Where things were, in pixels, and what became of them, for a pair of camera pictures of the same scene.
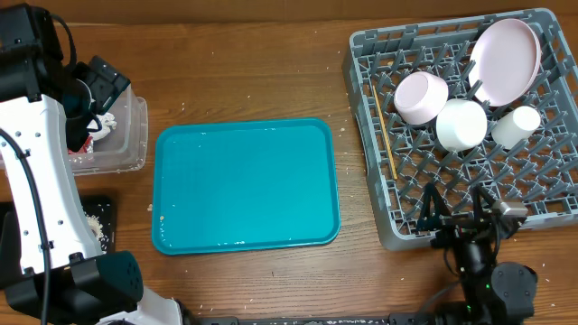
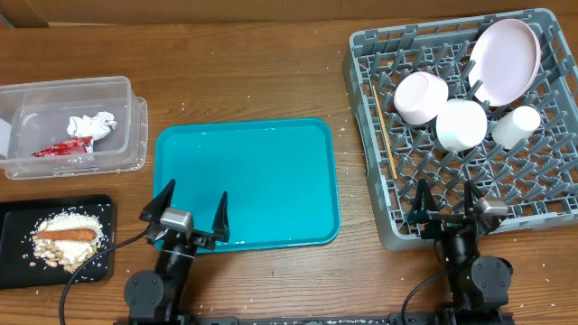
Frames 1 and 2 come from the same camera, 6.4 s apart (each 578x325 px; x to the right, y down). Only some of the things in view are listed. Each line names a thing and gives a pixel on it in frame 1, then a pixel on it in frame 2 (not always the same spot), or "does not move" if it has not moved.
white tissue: x=107 y=121 does not move
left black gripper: x=107 y=80 to x=219 y=230
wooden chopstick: x=394 y=171 does not move
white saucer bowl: x=419 y=96 does not move
